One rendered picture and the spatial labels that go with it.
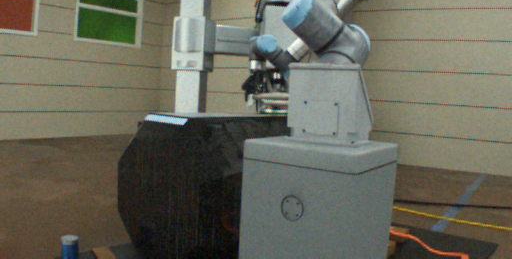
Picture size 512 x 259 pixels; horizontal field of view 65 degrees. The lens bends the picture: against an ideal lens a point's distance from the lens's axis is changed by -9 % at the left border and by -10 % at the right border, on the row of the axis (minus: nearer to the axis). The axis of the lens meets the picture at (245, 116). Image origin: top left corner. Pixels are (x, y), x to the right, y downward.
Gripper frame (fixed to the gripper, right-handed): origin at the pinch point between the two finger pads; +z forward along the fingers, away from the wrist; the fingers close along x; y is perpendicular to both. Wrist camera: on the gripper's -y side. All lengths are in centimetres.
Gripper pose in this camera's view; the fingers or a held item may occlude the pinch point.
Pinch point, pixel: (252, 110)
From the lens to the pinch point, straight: 226.9
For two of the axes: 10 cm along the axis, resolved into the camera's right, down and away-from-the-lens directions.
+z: -0.5, 10.0, -0.2
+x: 8.4, 0.5, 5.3
